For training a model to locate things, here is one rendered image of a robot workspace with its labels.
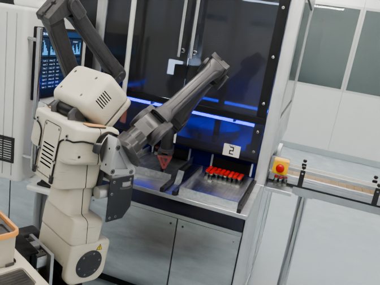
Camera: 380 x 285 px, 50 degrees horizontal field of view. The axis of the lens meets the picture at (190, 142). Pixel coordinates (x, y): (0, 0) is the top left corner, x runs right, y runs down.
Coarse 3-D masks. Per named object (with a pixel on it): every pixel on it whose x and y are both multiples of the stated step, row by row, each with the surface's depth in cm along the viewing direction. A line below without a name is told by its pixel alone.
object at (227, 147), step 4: (224, 144) 202; (228, 144) 201; (224, 148) 202; (228, 148) 202; (232, 148) 201; (236, 148) 201; (240, 148) 200; (224, 152) 203; (228, 152) 202; (232, 152) 202; (236, 152) 201; (232, 156) 202; (236, 156) 201
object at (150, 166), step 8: (144, 152) 218; (144, 160) 210; (152, 160) 212; (176, 160) 218; (192, 160) 217; (136, 168) 191; (144, 168) 189; (152, 168) 200; (160, 168) 202; (168, 168) 204; (176, 168) 206; (152, 176) 189; (160, 176) 188; (168, 176) 187
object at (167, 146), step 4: (164, 140) 186; (168, 140) 186; (172, 140) 187; (164, 144) 187; (168, 144) 186; (172, 144) 189; (160, 148) 188; (164, 148) 187; (168, 148) 187; (172, 148) 190; (160, 152) 186; (164, 152) 185; (168, 152) 185
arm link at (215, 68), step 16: (208, 64) 142; (224, 64) 143; (192, 80) 138; (208, 80) 140; (176, 96) 134; (192, 96) 137; (144, 112) 128; (160, 112) 131; (176, 112) 134; (160, 128) 128
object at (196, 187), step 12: (192, 180) 191; (204, 180) 194; (180, 192) 174; (192, 192) 172; (204, 192) 180; (216, 192) 182; (228, 192) 185; (240, 192) 187; (216, 204) 170; (228, 204) 168
